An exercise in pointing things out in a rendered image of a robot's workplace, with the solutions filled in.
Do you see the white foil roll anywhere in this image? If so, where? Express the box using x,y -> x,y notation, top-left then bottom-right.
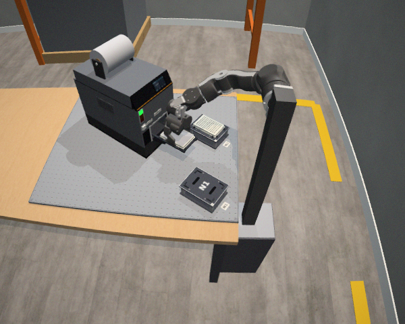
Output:
90,34 -> 134,75

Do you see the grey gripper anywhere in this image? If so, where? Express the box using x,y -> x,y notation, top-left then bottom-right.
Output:
163,107 -> 192,146

